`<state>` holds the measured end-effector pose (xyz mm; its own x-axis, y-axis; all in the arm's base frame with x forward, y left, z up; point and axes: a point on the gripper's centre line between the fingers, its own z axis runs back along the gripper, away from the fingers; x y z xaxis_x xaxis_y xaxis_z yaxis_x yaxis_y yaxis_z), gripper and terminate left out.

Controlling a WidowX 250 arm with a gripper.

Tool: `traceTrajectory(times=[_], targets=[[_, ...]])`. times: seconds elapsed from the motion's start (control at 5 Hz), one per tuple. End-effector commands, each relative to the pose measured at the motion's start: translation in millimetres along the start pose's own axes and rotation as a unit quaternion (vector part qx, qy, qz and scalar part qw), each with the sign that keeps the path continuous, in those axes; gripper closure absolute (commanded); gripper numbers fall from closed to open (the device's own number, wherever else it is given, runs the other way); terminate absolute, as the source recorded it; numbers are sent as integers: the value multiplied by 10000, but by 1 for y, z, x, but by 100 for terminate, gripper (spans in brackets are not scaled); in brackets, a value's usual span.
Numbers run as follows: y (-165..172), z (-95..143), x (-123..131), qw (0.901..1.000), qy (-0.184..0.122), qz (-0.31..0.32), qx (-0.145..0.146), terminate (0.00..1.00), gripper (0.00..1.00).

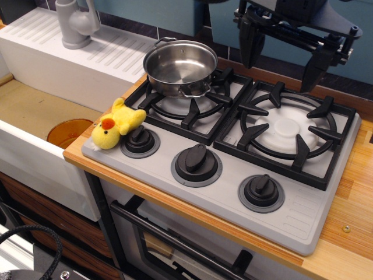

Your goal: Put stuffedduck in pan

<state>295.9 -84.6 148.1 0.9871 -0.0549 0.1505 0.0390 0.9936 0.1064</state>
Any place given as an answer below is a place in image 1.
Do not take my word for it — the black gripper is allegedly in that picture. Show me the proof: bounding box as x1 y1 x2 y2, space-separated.
234 1 363 93

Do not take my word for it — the yellow stuffed duck toy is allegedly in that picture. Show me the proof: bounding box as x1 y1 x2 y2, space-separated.
91 97 147 151

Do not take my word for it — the stainless steel pan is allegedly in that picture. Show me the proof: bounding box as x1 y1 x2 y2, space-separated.
143 37 218 98

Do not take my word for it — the white right burner cap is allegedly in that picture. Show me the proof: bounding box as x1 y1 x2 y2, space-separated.
255 106 319 154

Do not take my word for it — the black right burner grate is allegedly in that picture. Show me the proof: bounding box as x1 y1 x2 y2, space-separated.
213 81 358 191

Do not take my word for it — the black burner grate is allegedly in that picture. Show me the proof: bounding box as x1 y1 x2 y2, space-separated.
213 81 358 191
125 68 253 145

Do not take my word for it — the black left burner grate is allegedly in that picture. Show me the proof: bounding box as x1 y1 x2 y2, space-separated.
125 68 253 145

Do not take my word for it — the black right stove knob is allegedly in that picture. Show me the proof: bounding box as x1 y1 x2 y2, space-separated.
238 174 285 214

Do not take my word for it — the black stove knob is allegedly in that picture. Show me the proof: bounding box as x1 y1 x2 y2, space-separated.
238 174 285 214
171 143 223 188
119 125 160 159

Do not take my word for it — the black middle stove knob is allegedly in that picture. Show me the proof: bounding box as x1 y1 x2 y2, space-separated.
171 143 223 188

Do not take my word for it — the grey stove top panel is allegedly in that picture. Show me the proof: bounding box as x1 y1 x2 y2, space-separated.
82 113 361 255

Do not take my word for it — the black left stove knob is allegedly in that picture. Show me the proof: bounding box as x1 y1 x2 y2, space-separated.
119 125 160 159

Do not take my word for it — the grey toy faucet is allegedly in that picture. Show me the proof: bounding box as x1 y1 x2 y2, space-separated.
55 0 100 50

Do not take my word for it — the orange plastic bowl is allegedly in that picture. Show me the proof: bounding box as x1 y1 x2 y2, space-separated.
47 118 93 149

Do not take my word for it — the white toy sink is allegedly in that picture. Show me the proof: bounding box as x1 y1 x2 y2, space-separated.
1 8 154 221

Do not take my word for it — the oven door with window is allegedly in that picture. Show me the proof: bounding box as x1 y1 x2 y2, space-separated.
108 195 296 279

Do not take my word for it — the black oven door handle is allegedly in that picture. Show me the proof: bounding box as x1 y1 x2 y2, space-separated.
110 195 252 279

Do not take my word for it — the black braided cable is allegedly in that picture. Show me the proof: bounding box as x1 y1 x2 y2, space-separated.
0 224 64 280

